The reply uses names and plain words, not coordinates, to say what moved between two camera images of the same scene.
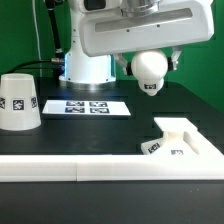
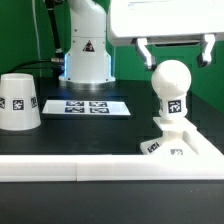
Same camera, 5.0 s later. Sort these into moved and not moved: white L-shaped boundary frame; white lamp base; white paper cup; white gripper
Moved: white gripper
Not moved: white lamp base; white L-shaped boundary frame; white paper cup
